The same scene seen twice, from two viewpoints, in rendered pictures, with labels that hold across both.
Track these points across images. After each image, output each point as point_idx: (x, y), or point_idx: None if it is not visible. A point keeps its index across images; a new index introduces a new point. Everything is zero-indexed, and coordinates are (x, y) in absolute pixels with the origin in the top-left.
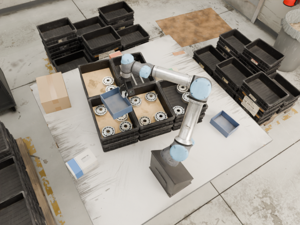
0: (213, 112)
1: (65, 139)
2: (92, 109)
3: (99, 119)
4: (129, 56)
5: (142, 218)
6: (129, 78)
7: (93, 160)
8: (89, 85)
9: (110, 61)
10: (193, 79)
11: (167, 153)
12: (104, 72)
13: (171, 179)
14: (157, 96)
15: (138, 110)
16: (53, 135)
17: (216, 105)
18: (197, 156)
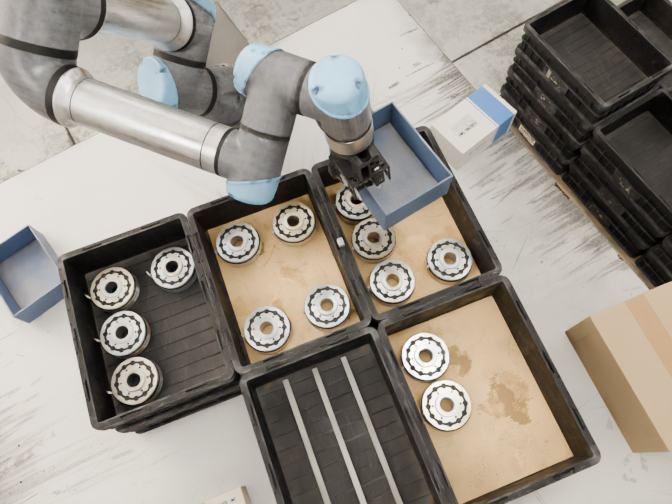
0: (51, 329)
1: (543, 211)
2: (477, 228)
3: (448, 232)
4: (326, 81)
5: (306, 33)
6: None
7: (441, 121)
8: (522, 388)
9: (452, 498)
10: (59, 68)
11: (226, 73)
12: (471, 471)
13: (224, 11)
14: (241, 344)
15: (315, 276)
16: (587, 222)
17: (29, 364)
18: (146, 176)
